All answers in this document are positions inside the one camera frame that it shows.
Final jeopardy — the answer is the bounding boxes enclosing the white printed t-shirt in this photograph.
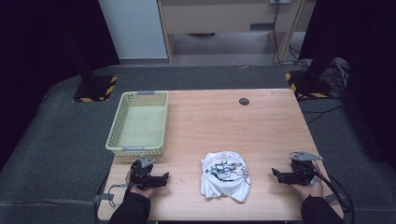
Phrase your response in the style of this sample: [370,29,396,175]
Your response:
[199,150,252,204]

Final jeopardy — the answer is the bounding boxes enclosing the person's right hand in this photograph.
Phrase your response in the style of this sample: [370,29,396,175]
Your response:
[291,162,325,202]

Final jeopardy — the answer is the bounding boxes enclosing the black hanging cable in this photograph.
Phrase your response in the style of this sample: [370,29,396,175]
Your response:
[272,0,282,65]

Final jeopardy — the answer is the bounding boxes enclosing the person's left hand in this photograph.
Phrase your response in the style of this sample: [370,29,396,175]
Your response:
[124,170,156,200]

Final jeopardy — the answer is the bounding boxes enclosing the black stand with striped base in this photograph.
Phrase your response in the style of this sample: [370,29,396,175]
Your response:
[284,55,333,100]
[72,46,119,104]

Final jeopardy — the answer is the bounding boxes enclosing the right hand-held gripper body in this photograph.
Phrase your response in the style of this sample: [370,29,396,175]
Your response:
[289,150,324,187]

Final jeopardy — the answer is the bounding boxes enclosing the grey drawer handle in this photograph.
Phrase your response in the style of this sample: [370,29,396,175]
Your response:
[249,21,276,32]

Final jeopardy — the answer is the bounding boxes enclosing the black curtain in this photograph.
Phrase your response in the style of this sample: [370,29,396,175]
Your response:
[0,0,121,171]
[298,0,396,171]

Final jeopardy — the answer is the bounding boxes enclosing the right hand-held gripper cable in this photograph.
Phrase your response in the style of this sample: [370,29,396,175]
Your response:
[311,169,357,218]

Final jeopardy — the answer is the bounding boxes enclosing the light wooden desk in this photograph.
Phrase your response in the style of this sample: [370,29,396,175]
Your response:
[156,0,318,63]

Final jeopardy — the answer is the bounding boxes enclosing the pale yellow plastic basket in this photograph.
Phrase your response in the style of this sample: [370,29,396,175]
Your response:
[105,90,170,158]

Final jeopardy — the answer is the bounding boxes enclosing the hand-held gripper cable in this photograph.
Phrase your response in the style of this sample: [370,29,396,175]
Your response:
[92,182,129,209]
[311,169,357,218]

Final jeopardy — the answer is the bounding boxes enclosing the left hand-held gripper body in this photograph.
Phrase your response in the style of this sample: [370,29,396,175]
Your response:
[129,155,158,191]

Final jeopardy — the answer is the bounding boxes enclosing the black floor cable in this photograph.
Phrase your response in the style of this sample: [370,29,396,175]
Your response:
[305,105,346,125]

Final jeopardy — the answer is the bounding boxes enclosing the white panel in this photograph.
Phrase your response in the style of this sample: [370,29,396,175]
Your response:
[97,0,169,61]

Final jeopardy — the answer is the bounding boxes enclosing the left hand-held gripper cable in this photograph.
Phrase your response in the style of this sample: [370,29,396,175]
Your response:
[92,182,129,209]

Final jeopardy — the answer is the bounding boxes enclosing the tangled cable bundle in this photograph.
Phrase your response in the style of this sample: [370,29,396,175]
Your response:
[323,57,351,91]

